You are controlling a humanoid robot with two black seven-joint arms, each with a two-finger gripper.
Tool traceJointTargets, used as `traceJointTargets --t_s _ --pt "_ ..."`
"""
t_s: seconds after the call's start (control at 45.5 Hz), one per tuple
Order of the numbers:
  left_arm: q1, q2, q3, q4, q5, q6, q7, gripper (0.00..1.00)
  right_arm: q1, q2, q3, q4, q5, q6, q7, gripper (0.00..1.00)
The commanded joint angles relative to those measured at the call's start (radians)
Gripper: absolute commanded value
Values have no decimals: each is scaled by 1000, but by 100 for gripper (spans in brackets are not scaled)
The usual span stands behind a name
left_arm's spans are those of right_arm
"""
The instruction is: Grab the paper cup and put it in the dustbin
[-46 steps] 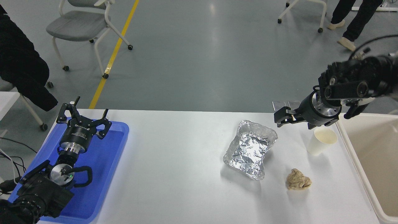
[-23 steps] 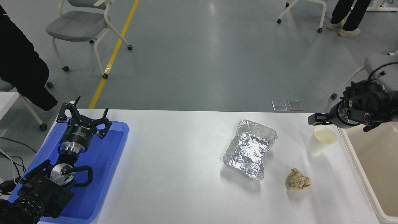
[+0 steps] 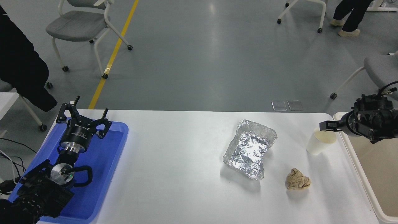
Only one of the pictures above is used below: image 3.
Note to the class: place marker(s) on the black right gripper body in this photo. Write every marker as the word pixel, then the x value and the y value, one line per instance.
pixel 349 123

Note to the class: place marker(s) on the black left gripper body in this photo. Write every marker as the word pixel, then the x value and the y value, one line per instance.
pixel 77 133

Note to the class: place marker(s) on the white paper cup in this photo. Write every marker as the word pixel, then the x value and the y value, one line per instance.
pixel 317 144

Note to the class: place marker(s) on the silver foil tray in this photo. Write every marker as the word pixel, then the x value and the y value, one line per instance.
pixel 248 149

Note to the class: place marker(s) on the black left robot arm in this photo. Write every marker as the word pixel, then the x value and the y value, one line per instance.
pixel 40 189

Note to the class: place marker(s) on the blue plastic tray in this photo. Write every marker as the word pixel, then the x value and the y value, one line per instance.
pixel 102 161

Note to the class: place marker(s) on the clear floor plate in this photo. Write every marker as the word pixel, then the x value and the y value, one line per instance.
pixel 279 105
pixel 295 105

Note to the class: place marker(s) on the large pale bin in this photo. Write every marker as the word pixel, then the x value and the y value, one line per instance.
pixel 379 174

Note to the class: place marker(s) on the crumpled tan paper ball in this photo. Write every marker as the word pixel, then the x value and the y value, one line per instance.
pixel 298 179

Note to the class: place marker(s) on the seated person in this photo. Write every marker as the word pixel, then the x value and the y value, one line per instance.
pixel 18 62

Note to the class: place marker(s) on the standing person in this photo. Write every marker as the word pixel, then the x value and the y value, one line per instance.
pixel 353 15

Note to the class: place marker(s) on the grey chair with white frame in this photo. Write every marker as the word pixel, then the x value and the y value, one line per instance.
pixel 77 26
pixel 381 70
pixel 6 85

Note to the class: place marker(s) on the white chair frame with casters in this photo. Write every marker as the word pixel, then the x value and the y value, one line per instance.
pixel 322 15

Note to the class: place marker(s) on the white table frame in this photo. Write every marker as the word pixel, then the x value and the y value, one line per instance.
pixel 384 9

